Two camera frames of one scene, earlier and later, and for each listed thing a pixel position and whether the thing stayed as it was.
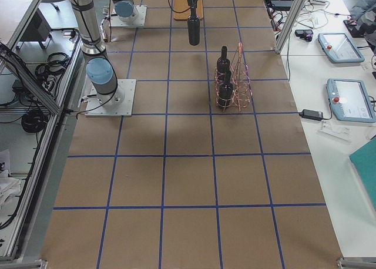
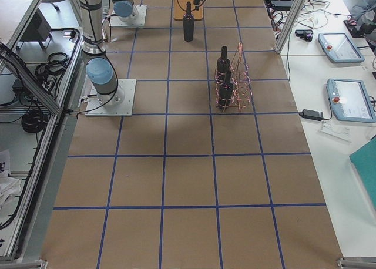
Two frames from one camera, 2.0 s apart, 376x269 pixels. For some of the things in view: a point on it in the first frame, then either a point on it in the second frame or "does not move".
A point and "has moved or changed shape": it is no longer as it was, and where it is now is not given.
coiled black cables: [34, 121] does not move
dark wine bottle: [194, 27] has moved or changed shape
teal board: [364, 162] does not move
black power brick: [311, 114] does not move
